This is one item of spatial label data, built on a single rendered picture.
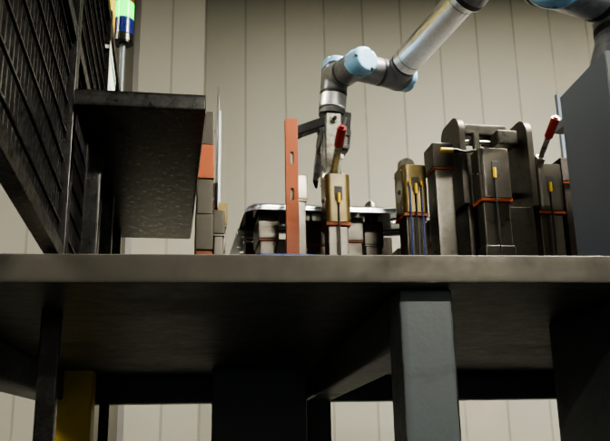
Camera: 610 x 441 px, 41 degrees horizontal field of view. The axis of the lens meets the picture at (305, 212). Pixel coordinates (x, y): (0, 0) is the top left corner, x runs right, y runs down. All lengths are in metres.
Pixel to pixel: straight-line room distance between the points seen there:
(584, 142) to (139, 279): 0.87
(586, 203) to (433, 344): 0.51
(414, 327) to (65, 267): 0.49
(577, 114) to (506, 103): 2.71
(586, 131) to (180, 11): 2.77
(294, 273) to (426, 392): 0.25
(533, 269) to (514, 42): 3.34
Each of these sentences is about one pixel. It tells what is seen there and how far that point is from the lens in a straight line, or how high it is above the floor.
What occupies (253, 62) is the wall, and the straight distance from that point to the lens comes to 4.17.
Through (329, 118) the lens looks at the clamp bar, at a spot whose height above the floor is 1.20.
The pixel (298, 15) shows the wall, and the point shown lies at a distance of 4.31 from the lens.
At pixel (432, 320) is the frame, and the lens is 1.18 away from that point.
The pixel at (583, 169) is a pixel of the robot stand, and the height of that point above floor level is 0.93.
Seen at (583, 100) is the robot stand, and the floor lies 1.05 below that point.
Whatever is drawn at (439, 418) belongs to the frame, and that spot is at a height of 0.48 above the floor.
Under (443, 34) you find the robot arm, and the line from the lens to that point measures 2.11.
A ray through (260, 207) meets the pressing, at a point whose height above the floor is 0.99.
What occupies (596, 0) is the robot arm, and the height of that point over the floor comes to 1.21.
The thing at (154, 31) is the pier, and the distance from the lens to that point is 4.01.
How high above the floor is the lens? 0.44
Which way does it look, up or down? 16 degrees up
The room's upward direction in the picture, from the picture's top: 1 degrees counter-clockwise
